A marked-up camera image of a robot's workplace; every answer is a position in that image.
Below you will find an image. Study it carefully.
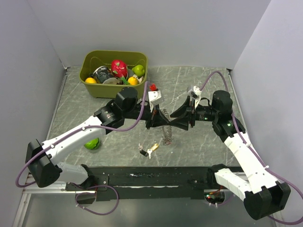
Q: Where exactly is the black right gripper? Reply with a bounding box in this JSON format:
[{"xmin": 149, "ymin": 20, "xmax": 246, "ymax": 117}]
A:
[{"xmin": 169, "ymin": 95, "xmax": 219, "ymax": 131}]

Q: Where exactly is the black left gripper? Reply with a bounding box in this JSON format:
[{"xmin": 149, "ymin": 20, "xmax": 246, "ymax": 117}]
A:
[{"xmin": 123, "ymin": 101, "xmax": 169, "ymax": 130}]

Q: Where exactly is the silver key yellow tag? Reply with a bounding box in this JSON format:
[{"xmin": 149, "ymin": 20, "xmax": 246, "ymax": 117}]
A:
[{"xmin": 147, "ymin": 143, "xmax": 159, "ymax": 159}]

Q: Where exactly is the black key tag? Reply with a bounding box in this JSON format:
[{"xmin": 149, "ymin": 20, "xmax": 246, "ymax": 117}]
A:
[{"xmin": 138, "ymin": 146, "xmax": 149, "ymax": 157}]

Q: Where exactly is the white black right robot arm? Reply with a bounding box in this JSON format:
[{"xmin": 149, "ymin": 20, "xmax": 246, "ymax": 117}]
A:
[{"xmin": 170, "ymin": 90, "xmax": 291, "ymax": 220}]

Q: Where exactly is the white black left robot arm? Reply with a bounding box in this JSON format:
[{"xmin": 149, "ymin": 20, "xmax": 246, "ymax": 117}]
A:
[{"xmin": 26, "ymin": 87, "xmax": 169, "ymax": 190}]

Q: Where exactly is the right orange toy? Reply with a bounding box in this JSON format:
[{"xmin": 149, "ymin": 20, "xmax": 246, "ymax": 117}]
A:
[{"xmin": 127, "ymin": 77, "xmax": 139, "ymax": 86}]

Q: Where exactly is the orange toy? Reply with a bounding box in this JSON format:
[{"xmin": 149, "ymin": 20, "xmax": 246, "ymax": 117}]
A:
[
  {"xmin": 85, "ymin": 77, "xmax": 97, "ymax": 84},
  {"xmin": 127, "ymin": 77, "xmax": 139, "ymax": 86}
]

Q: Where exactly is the green apple toy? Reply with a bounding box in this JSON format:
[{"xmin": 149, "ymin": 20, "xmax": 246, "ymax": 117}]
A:
[{"xmin": 132, "ymin": 65, "xmax": 145, "ymax": 77}]

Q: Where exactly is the red dragon fruit toy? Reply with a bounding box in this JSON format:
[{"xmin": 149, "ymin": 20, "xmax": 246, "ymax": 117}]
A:
[{"xmin": 111, "ymin": 60, "xmax": 128, "ymax": 79}]

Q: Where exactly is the green watermelon toy ball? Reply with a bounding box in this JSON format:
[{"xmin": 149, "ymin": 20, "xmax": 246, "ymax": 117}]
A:
[{"xmin": 84, "ymin": 138, "xmax": 100, "ymax": 150}]

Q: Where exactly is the black paper cup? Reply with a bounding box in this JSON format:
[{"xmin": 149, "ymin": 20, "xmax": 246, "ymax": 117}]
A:
[{"xmin": 92, "ymin": 66, "xmax": 118, "ymax": 85}]

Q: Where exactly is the left orange toy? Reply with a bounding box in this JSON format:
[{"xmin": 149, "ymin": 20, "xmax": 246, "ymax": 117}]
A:
[{"xmin": 85, "ymin": 77, "xmax": 97, "ymax": 84}]

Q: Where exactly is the olive green plastic bin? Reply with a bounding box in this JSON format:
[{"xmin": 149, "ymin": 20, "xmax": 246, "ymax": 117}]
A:
[{"xmin": 80, "ymin": 50, "xmax": 148, "ymax": 98}]

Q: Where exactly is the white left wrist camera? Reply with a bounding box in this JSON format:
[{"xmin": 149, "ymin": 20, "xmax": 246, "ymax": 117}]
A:
[{"xmin": 148, "ymin": 90, "xmax": 164, "ymax": 112}]

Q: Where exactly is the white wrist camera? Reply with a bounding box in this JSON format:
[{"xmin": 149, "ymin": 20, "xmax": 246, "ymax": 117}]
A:
[
  {"xmin": 187, "ymin": 86, "xmax": 202, "ymax": 109},
  {"xmin": 148, "ymin": 90, "xmax": 164, "ymax": 112}
]

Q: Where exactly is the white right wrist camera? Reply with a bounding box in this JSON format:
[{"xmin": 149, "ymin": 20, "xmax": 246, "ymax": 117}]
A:
[{"xmin": 187, "ymin": 86, "xmax": 202, "ymax": 109}]

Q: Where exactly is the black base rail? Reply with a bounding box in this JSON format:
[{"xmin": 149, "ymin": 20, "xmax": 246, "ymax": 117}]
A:
[{"xmin": 65, "ymin": 166, "xmax": 242, "ymax": 201}]

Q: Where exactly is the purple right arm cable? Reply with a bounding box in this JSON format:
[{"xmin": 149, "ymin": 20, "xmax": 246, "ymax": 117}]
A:
[{"xmin": 200, "ymin": 70, "xmax": 303, "ymax": 225}]

